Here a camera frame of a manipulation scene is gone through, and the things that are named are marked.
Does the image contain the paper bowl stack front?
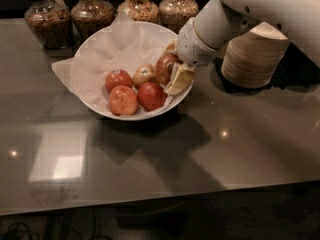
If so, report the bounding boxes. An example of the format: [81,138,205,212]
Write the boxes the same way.
[221,22,290,89]

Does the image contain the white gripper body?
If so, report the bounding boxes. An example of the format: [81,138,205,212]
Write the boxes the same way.
[176,17,222,67]

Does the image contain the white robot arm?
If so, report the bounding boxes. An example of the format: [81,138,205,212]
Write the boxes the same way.
[165,0,320,95]

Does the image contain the glass cereal jar far left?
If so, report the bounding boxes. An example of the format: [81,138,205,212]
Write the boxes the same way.
[24,0,73,49]

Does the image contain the black floor cables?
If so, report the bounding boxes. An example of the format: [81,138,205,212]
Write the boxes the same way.
[0,207,114,240]

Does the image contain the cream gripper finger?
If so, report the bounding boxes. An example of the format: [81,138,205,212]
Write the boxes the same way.
[165,40,176,53]
[164,63,196,95]

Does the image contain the yellow-red apple middle back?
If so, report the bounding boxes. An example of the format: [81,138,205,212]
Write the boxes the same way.
[132,63,155,89]

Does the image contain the white paper liner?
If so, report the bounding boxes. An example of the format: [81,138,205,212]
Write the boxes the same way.
[51,11,195,117]

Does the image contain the glass cereal jar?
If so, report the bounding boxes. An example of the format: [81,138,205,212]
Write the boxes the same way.
[159,0,199,33]
[117,0,159,24]
[71,0,116,40]
[24,0,73,49]

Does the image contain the white bowl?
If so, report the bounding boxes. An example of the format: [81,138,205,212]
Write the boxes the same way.
[72,20,196,122]

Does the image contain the black mat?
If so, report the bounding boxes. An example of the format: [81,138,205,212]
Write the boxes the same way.
[210,44,320,95]

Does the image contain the orange-red apple front left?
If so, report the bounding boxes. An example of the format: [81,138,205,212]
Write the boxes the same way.
[108,85,138,115]

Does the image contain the red apple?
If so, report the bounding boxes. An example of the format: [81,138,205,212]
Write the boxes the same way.
[105,69,133,92]
[155,52,182,85]
[138,82,167,111]

